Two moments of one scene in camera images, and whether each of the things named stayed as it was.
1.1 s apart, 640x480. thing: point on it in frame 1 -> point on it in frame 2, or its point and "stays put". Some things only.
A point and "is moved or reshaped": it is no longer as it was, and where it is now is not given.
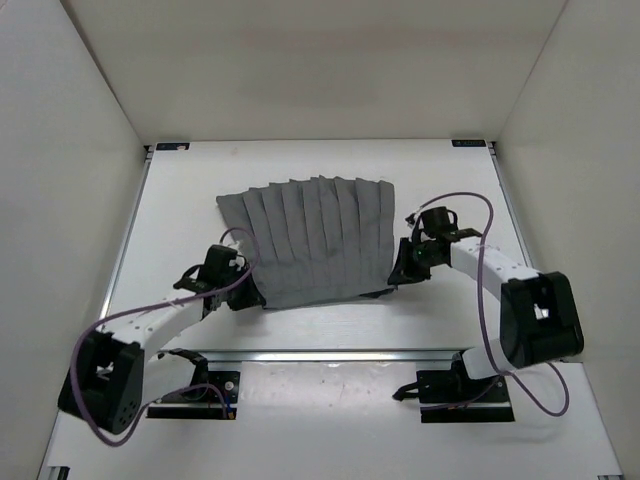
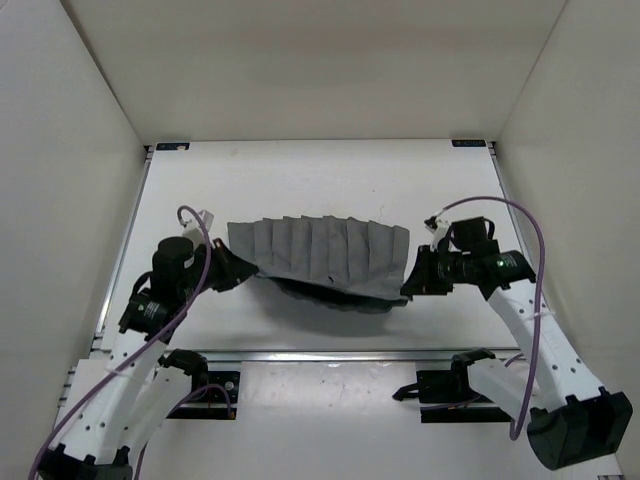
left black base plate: [214, 399] stays put
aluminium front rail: [438, 358] stays put
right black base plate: [452, 396] stays put
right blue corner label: [468, 143] stays put
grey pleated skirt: [319, 237] is moved or reshaped
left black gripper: [251, 297] -> [236, 268]
